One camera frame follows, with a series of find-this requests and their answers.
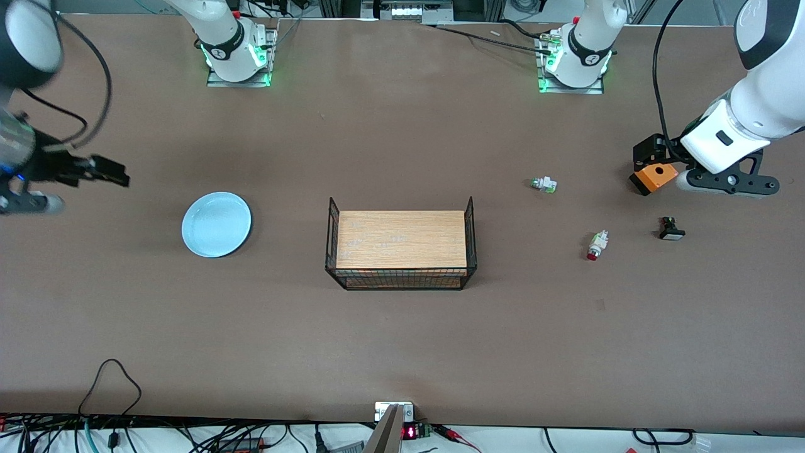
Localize black coiled cable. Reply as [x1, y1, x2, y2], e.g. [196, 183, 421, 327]
[631, 427, 696, 447]

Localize thin black looped cable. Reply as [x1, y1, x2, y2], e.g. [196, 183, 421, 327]
[78, 359, 143, 420]

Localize red push button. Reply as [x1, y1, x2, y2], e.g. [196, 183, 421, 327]
[586, 229, 610, 262]

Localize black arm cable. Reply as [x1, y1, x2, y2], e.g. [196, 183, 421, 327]
[652, 0, 687, 163]
[22, 11, 114, 152]

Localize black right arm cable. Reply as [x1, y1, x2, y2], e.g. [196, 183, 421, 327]
[22, 11, 114, 152]

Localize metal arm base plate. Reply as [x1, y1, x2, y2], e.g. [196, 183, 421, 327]
[536, 28, 606, 96]
[206, 26, 278, 89]

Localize orange block with black hole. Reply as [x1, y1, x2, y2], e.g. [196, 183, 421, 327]
[629, 162, 680, 196]

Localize aluminium frame profile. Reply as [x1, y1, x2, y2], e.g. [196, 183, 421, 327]
[319, 0, 506, 24]

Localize black white push button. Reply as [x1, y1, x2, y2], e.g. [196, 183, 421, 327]
[658, 216, 687, 242]

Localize black wire rack wooden top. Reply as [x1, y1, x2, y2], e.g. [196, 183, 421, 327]
[325, 196, 478, 292]

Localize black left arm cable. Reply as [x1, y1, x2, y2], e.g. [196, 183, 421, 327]
[652, 0, 687, 163]

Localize tangled black cable bundle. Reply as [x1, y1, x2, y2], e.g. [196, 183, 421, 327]
[0, 413, 378, 453]

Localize light blue plate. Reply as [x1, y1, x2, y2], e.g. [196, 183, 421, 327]
[181, 191, 253, 259]

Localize black cable on table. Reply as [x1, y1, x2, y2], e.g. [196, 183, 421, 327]
[423, 23, 555, 55]

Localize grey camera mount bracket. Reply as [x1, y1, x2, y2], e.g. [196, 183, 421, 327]
[364, 401, 416, 453]

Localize red probe wires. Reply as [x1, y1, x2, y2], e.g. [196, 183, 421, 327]
[433, 425, 482, 453]

